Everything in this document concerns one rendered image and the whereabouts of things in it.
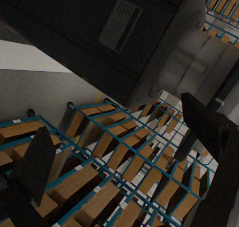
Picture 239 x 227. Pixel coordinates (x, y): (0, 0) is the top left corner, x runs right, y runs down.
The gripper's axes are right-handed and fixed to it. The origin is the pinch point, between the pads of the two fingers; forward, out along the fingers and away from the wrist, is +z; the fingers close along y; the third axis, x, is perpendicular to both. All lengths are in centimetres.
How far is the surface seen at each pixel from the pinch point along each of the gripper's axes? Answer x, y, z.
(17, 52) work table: 6.6, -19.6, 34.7
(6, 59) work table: 5.9, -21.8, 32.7
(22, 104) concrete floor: -40, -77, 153
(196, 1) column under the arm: 8.8, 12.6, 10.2
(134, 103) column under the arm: -1.8, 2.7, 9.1
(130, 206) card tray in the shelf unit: -111, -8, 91
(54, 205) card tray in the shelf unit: -77, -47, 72
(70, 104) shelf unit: -68, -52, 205
